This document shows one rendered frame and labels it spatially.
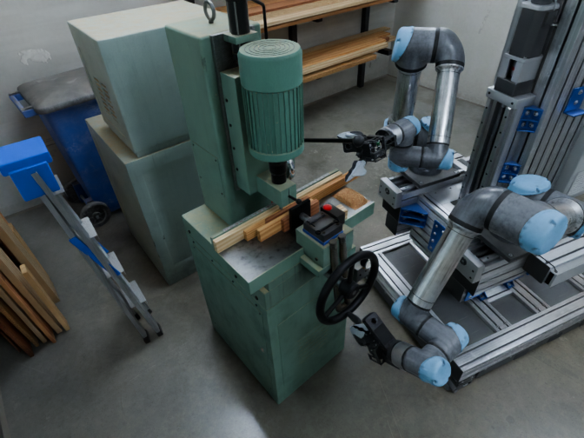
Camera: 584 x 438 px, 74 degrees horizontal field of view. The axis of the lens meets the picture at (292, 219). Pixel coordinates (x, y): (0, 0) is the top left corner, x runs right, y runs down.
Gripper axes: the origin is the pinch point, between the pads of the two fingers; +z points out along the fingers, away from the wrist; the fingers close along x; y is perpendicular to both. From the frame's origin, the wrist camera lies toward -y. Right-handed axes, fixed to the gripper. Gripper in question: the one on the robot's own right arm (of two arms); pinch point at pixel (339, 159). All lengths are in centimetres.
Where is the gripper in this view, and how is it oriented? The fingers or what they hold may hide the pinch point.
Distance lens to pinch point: 124.8
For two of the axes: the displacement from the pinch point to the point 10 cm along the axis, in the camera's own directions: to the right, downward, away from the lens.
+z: -7.6, 4.3, -4.9
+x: 2.2, 8.8, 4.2
